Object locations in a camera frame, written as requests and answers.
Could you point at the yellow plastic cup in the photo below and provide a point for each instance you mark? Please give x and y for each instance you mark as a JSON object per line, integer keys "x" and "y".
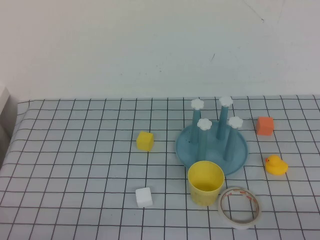
{"x": 200, "y": 197}

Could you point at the blue cup stand white caps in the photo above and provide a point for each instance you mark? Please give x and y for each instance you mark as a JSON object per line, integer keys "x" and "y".
{"x": 235, "y": 150}

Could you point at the yellow foam cube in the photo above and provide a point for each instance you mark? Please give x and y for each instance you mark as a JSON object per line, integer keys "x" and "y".
{"x": 144, "y": 142}

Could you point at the white foam cube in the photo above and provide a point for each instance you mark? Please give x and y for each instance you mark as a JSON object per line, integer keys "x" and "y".
{"x": 144, "y": 198}

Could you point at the orange foam cube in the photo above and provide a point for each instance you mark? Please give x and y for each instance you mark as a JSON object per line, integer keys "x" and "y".
{"x": 265, "y": 126}

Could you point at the white tape roll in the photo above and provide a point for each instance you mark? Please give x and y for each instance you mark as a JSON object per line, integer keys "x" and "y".
{"x": 221, "y": 210}

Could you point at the yellow rubber duck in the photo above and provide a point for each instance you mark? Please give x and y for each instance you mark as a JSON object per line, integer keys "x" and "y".
{"x": 276, "y": 166}

